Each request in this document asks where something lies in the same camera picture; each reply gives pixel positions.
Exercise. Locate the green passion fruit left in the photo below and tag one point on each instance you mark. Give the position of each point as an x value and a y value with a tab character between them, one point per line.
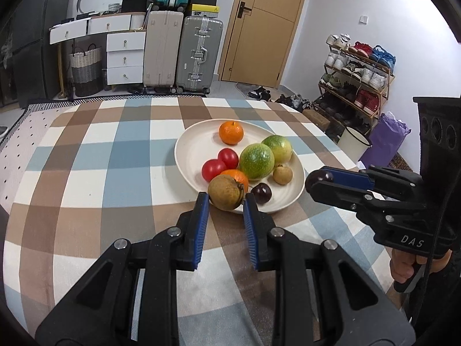
256	161

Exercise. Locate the wooden door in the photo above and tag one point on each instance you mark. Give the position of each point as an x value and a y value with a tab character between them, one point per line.
258	40

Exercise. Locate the checkered tablecloth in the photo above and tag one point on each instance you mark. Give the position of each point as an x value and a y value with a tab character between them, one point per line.
74	180

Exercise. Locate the white drawer cabinet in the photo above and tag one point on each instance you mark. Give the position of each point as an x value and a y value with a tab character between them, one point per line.
124	43

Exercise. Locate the wooden shoe rack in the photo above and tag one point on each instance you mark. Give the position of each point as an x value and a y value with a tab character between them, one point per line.
355	84

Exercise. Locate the brown round fruit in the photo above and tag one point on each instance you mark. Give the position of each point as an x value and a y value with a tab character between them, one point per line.
282	174
225	192

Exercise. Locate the orange tangerine on plate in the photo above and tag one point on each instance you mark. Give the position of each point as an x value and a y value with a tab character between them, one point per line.
239	176

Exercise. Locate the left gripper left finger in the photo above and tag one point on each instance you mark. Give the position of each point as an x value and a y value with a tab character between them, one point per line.
177	248

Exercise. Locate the silver suitcase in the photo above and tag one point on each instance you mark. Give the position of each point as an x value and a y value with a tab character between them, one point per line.
198	51

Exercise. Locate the yellow-green passion fruit right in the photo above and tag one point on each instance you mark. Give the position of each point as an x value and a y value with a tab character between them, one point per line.
280	147

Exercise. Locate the orange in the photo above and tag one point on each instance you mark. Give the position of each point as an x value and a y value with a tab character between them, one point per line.
231	132

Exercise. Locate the dark plum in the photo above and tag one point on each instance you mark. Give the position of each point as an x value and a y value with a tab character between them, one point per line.
262	193

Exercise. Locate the white bucket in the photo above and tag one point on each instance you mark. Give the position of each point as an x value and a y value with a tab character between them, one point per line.
353	144

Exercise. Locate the beige suitcase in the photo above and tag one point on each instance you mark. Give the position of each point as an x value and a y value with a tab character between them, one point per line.
161	48

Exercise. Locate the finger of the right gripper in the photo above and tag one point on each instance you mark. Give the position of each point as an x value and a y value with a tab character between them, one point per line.
348	178
339	196

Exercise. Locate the purple plastic bag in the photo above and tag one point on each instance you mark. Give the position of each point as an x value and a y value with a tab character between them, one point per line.
386	138

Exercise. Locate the black refrigerator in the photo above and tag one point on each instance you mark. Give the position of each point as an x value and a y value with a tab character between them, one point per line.
27	56

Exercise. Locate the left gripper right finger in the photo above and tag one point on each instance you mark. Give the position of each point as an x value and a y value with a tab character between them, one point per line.
273	249

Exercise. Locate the woven laundry basket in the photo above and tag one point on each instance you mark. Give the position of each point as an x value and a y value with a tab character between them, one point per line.
86	68

